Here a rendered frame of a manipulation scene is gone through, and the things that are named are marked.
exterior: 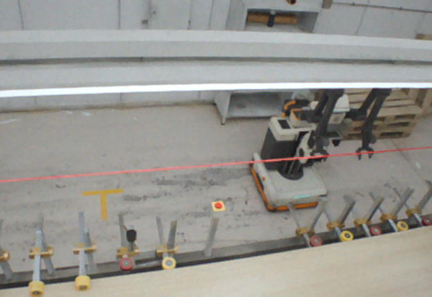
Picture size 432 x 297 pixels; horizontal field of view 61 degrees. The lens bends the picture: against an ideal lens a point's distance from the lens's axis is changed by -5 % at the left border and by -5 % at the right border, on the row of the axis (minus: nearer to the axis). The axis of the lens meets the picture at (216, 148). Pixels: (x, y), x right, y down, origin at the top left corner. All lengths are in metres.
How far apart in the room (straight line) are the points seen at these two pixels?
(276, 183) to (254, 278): 1.61
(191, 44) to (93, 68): 0.29
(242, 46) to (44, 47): 0.56
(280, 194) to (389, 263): 1.36
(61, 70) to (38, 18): 3.27
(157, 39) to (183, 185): 3.00
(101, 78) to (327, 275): 1.94
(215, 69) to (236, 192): 2.95
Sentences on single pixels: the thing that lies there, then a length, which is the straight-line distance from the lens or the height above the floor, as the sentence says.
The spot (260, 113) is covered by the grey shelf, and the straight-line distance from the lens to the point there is 4.94.
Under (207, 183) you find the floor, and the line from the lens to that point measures 4.07.
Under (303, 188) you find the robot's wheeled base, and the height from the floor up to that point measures 0.28.
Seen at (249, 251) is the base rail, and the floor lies 0.70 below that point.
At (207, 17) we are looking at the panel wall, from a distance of 4.50.
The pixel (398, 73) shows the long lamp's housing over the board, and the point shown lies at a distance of 1.54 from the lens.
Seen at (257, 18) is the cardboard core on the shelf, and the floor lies 1.31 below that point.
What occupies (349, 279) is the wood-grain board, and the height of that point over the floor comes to 0.90.
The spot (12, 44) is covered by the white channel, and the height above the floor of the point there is 2.45.
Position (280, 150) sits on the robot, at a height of 0.58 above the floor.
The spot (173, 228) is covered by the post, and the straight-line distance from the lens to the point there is 2.34.
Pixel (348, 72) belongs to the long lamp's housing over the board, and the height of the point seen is 2.37.
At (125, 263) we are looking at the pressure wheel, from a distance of 2.40.
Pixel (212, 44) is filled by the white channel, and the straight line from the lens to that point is 1.15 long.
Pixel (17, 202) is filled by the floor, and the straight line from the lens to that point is 4.01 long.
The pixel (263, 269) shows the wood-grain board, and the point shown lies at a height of 0.90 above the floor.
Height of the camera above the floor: 2.97
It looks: 42 degrees down
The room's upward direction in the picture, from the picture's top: 11 degrees clockwise
